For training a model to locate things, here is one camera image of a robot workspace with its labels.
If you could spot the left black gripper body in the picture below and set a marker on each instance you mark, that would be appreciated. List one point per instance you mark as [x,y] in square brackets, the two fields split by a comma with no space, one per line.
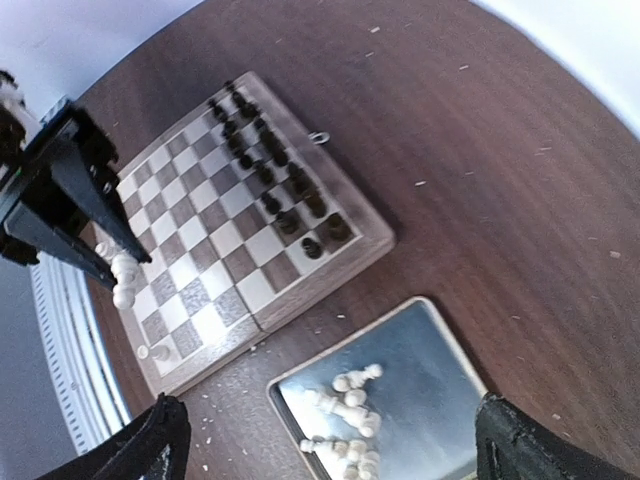
[31,182]

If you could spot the black chess piece far right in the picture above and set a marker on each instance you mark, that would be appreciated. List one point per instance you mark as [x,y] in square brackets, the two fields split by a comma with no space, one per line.
[229,86]

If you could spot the white pieces pile in tray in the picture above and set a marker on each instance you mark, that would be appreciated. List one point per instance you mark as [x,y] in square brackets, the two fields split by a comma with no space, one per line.
[357,459]

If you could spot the black chess piece far left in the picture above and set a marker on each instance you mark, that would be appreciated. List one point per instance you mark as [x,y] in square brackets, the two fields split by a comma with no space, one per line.
[311,248]

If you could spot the black chess piece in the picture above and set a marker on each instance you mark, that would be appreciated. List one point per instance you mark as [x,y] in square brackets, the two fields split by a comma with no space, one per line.
[311,248]
[229,86]

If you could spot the white chess piece one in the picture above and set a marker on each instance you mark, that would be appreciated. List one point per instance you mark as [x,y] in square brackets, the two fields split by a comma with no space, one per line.
[160,353]

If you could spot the white chess piece three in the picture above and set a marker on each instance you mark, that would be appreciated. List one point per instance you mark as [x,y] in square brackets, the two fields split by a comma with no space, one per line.
[125,269]

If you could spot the metal tray with wood rim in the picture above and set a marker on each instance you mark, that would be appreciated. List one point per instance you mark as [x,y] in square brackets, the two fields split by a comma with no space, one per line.
[427,395]

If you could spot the wooden chess board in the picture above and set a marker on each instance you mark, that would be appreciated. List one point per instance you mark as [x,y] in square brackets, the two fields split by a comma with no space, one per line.
[222,201]

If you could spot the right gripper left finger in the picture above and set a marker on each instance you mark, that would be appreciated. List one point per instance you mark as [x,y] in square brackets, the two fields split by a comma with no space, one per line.
[155,445]

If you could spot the white chess piece two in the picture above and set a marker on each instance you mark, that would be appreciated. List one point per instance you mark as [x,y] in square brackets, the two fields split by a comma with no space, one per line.
[142,352]

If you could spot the aluminium front rail frame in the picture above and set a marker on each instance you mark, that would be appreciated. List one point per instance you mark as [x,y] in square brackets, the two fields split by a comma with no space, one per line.
[85,385]

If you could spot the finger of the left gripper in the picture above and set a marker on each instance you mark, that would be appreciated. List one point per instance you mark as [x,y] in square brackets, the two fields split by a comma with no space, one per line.
[91,185]
[24,224]

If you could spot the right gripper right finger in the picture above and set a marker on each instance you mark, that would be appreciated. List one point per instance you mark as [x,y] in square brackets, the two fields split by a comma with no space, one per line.
[512,445]

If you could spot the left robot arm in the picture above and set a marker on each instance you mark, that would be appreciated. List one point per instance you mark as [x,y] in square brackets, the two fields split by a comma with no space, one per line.
[19,127]

